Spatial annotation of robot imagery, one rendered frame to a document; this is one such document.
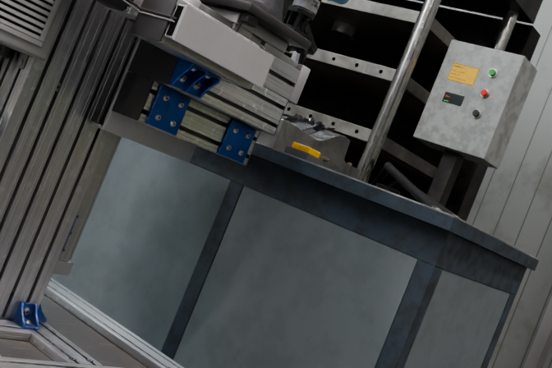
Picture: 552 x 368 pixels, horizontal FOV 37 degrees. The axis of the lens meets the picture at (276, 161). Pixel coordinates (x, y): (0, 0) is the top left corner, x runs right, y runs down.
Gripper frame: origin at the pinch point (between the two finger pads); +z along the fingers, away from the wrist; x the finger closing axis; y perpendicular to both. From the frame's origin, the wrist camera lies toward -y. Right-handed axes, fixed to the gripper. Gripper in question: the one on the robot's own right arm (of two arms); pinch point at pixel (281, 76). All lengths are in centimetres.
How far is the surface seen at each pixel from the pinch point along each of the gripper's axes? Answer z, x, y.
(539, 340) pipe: 54, 26, -252
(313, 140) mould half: 13.1, 8.4, -15.6
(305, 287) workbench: 52, 37, 4
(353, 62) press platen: -26, -31, -79
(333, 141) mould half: 10.6, 8.4, -26.4
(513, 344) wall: 62, 12, -262
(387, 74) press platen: -25, -15, -79
